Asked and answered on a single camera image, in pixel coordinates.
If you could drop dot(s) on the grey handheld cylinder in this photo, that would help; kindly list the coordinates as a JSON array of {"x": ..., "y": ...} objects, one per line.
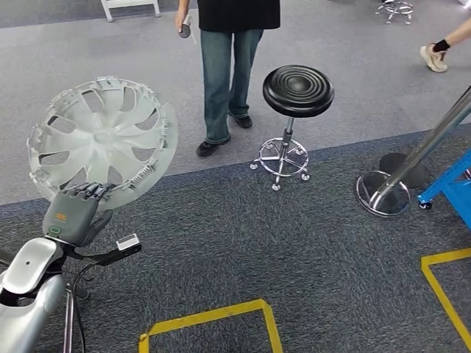
[{"x": 185, "y": 31}]

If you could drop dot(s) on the person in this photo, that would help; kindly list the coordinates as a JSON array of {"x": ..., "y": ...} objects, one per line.
[
  {"x": 220, "y": 73},
  {"x": 434, "y": 58}
]

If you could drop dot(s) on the white bench frame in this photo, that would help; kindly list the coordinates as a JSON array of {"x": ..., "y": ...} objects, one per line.
[{"x": 106, "y": 10}]

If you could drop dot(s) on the grey plastic wheel hubcap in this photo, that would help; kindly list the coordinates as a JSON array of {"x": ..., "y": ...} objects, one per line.
[{"x": 99, "y": 139}]

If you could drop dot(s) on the blue metal shelf rack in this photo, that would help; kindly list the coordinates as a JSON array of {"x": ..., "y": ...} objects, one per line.
[{"x": 456, "y": 190}]

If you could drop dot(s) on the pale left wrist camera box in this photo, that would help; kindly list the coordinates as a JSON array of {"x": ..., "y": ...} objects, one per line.
[{"x": 127, "y": 242}]

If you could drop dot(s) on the person's right hand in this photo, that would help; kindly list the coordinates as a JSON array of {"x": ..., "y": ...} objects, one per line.
[{"x": 182, "y": 17}]

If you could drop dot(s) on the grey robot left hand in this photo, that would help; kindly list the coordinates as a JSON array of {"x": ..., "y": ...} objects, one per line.
[{"x": 72, "y": 219}]

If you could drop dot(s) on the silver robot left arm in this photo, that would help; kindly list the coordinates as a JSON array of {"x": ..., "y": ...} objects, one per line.
[{"x": 26, "y": 273}]

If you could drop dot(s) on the black wrist camera mount bracket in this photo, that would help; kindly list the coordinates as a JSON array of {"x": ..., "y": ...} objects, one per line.
[{"x": 110, "y": 255}]

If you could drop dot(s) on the chrome barrier stanchion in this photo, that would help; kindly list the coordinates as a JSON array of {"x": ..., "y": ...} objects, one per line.
[{"x": 423, "y": 152}]

